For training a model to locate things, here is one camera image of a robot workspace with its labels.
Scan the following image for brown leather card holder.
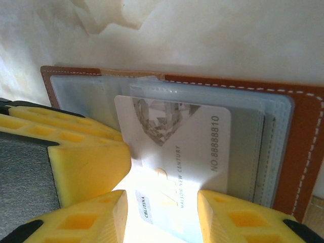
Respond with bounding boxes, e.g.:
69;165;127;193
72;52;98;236
40;65;324;225

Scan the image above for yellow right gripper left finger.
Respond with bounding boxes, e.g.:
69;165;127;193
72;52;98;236
5;189;128;243

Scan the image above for white VIP diamond card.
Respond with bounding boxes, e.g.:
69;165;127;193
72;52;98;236
113;95;232;243

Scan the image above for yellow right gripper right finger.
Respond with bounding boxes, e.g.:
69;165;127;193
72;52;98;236
197;190;324;243

